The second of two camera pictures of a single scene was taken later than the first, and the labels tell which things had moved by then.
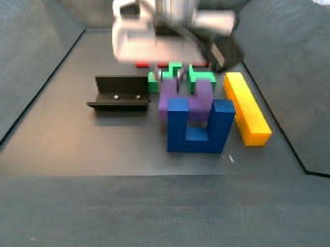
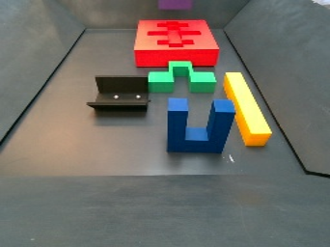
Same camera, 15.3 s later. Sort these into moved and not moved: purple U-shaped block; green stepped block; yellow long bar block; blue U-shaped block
Moved: purple U-shaped block
Not moved: yellow long bar block; green stepped block; blue U-shaped block
